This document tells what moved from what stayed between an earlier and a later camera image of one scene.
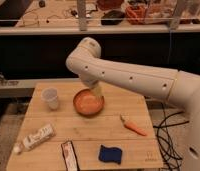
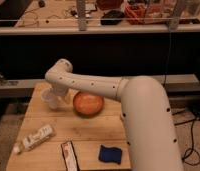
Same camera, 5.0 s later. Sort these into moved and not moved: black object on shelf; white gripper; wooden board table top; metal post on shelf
Moved: white gripper
Not moved: wooden board table top; black object on shelf; metal post on shelf
